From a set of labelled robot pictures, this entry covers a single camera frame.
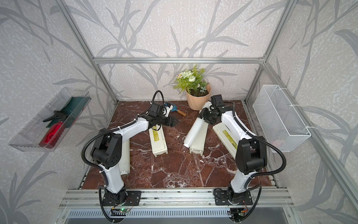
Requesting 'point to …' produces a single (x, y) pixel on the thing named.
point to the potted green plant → (197, 90)
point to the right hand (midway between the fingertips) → (199, 116)
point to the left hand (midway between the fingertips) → (174, 119)
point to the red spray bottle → (52, 135)
